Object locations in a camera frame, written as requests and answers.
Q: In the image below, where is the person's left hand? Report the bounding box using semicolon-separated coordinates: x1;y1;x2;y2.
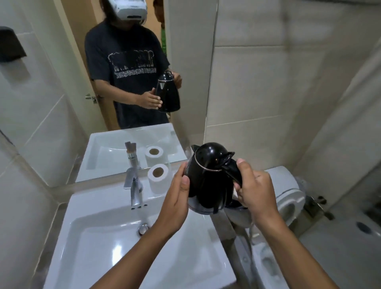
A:
154;162;191;236

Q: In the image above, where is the person's right hand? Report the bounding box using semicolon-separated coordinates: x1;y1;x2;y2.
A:
233;158;281;227

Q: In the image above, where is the black electric kettle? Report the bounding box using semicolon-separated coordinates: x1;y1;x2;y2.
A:
184;142;249;215

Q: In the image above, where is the person's right forearm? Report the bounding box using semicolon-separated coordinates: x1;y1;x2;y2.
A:
255;213;340;289

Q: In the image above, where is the person's left forearm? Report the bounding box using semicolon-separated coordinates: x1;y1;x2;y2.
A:
89;221;180;289

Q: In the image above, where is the white toilet paper roll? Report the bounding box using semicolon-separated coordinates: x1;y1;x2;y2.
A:
147;163;174;195

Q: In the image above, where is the chrome faucet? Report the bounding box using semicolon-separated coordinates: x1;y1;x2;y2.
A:
123;167;144;208

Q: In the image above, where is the chrome toilet water valve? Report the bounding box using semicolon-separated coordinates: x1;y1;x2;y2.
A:
303;195;336;221

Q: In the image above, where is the white ceramic sink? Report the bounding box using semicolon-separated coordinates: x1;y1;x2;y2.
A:
43;176;237;289

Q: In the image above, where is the round floor drain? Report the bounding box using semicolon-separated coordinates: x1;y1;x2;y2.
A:
356;222;373;235

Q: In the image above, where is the wall mirror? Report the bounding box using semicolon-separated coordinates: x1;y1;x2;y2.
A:
0;0;192;187

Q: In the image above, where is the black wall dispenser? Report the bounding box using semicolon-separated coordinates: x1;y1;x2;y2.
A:
0;26;27;63

